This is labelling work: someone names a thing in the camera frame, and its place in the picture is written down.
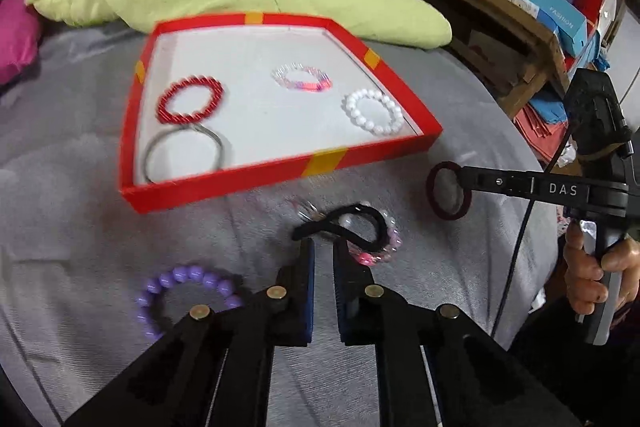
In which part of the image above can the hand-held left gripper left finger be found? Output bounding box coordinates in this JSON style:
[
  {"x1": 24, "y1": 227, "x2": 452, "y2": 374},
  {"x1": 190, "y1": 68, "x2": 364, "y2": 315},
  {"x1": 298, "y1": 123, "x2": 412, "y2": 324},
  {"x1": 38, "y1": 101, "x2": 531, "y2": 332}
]
[{"x1": 62, "y1": 239, "x2": 316, "y2": 427}]

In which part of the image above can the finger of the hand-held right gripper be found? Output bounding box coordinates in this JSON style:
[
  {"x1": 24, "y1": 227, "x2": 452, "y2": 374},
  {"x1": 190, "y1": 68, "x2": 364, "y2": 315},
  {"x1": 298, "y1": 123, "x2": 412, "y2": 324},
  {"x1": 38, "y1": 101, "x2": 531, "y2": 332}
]
[{"x1": 459, "y1": 165, "x2": 535, "y2": 200}]

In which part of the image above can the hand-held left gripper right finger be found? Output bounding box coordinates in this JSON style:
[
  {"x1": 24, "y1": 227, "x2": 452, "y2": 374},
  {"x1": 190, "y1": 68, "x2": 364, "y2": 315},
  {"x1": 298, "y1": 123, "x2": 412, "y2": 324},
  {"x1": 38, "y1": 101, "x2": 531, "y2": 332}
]
[{"x1": 332, "y1": 239, "x2": 583, "y2": 427}]

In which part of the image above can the dark red bangle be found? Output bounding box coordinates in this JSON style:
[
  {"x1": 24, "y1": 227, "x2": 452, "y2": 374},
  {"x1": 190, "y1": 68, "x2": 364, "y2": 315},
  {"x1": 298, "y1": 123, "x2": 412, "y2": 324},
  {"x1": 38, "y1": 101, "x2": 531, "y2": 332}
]
[{"x1": 426, "y1": 161, "x2": 471, "y2": 222}]

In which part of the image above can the pink white bead bracelet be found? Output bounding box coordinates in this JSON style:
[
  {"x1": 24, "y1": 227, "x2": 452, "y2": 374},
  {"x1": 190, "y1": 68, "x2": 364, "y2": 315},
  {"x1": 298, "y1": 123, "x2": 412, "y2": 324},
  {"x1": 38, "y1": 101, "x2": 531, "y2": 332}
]
[{"x1": 340, "y1": 207, "x2": 403, "y2": 265}]

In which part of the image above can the black hair tie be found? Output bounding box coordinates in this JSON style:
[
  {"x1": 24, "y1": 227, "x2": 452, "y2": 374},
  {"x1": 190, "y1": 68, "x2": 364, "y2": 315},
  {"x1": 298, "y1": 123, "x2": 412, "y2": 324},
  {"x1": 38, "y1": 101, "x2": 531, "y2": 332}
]
[{"x1": 292, "y1": 203, "x2": 386, "y2": 253}]

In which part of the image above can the red cardboard box tray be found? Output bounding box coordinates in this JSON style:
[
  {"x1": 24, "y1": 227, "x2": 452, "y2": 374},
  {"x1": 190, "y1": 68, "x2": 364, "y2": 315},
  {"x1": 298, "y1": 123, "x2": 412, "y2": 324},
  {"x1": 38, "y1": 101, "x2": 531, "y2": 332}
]
[{"x1": 119, "y1": 11, "x2": 443, "y2": 214}]

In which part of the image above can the purple bead bracelet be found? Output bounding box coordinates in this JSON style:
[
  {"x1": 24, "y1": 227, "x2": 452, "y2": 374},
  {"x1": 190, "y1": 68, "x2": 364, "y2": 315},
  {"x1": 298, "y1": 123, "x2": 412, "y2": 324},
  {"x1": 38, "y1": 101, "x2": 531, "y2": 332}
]
[{"x1": 136, "y1": 263, "x2": 246, "y2": 343}]

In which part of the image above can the person's right hand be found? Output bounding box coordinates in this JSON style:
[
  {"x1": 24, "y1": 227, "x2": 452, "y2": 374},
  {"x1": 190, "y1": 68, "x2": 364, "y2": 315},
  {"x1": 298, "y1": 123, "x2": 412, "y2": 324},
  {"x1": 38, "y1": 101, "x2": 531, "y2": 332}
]
[{"x1": 564, "y1": 223, "x2": 640, "y2": 317}]

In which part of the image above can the red cloth pile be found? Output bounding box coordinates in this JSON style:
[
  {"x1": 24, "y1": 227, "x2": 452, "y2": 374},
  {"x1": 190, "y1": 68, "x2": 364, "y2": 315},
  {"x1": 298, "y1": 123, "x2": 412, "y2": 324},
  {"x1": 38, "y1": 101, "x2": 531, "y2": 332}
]
[{"x1": 515, "y1": 102, "x2": 576, "y2": 162}]

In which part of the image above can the light blue cardboard box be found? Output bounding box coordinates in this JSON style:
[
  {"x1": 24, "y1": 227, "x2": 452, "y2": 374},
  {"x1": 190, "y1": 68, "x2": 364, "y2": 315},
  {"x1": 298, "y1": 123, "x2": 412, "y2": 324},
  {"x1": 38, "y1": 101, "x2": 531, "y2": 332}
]
[{"x1": 502, "y1": 0, "x2": 588, "y2": 58}]

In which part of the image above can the silver metal bangle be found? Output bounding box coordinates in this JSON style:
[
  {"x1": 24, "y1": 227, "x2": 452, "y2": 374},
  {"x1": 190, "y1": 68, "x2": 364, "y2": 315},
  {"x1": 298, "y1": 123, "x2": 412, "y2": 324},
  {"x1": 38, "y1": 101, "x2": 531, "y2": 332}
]
[{"x1": 144, "y1": 124, "x2": 226, "y2": 184}]

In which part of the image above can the magenta pillow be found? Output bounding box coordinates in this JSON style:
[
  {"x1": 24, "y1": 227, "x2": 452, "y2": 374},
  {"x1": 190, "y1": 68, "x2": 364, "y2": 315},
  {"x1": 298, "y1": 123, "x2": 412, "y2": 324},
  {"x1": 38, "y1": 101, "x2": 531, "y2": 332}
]
[{"x1": 0, "y1": 0, "x2": 41, "y2": 85}]

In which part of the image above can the black cable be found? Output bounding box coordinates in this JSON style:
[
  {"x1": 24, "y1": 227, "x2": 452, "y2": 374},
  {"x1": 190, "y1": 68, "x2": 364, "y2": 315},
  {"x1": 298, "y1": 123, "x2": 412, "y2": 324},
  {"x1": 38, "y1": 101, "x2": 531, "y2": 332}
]
[{"x1": 490, "y1": 127, "x2": 576, "y2": 340}]

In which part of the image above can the clear pink bead bracelet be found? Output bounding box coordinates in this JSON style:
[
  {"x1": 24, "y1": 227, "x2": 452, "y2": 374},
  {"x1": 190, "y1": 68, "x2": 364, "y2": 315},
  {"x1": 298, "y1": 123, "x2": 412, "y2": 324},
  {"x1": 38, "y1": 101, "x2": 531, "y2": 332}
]
[{"x1": 271, "y1": 63, "x2": 332, "y2": 94}]

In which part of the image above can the red bead bracelet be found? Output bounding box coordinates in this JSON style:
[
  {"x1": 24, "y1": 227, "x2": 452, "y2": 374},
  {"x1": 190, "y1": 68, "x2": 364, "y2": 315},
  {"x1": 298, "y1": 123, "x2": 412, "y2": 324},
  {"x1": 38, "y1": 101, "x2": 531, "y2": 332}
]
[{"x1": 156, "y1": 76, "x2": 226, "y2": 125}]

